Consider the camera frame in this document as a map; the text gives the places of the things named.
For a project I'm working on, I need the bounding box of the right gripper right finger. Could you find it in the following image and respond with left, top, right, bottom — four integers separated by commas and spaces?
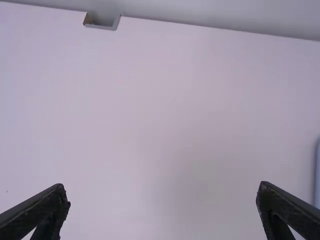
255, 180, 320, 240

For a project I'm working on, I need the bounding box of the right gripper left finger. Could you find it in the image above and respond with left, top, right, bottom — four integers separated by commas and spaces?
0, 183, 72, 240

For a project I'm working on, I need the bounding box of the blue mat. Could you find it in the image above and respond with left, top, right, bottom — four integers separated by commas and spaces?
313, 136, 320, 203

